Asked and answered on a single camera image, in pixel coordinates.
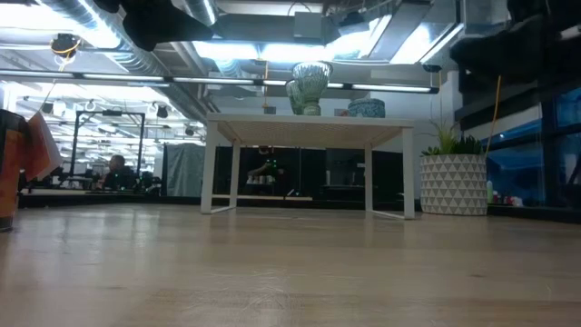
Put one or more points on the pink patterned candle holder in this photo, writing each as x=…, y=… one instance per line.
x=340, y=112

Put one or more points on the green glass candle holder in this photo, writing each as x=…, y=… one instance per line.
x=292, y=97
x=313, y=86

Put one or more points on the gray ceiling junction box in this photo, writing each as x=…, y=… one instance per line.
x=308, y=25

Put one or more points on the long ceiling strip light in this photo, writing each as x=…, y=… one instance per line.
x=204, y=80

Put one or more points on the silver candle tin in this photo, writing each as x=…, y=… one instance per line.
x=9, y=172

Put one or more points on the black aluminium table frame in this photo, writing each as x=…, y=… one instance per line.
x=136, y=200

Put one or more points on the white perforated metal shelf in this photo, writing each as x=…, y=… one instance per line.
x=308, y=129

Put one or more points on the black metal stand frame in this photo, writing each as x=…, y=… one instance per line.
x=109, y=113

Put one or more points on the potted succulent patterned pot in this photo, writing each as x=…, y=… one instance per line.
x=454, y=184

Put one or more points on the black ceiling camera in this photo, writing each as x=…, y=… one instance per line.
x=431, y=68

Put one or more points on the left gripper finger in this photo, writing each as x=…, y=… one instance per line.
x=197, y=32

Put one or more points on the blue patterned candle holder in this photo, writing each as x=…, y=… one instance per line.
x=367, y=108

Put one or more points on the green bottle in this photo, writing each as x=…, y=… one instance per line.
x=490, y=193

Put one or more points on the distant robot green lights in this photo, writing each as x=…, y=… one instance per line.
x=268, y=170

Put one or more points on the gray fabric cover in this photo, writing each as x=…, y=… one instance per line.
x=184, y=170

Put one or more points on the orange paper tag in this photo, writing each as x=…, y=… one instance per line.
x=43, y=145

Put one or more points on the person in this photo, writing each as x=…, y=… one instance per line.
x=118, y=175

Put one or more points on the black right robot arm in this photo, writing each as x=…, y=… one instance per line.
x=558, y=50

